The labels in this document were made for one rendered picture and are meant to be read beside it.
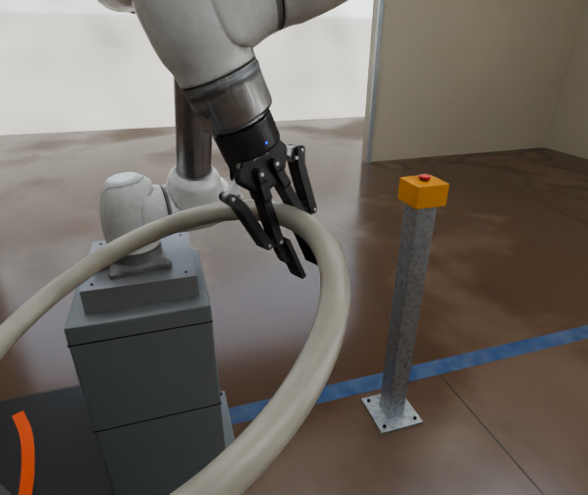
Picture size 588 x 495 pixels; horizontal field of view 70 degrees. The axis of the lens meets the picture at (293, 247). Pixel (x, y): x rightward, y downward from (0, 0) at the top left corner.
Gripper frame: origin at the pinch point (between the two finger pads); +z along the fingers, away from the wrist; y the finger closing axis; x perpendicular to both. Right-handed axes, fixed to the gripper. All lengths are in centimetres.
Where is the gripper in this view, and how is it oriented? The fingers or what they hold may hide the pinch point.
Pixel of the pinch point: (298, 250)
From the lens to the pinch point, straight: 60.3
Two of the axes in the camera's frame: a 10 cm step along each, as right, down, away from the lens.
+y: -7.1, 5.9, -3.8
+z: 3.5, 7.6, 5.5
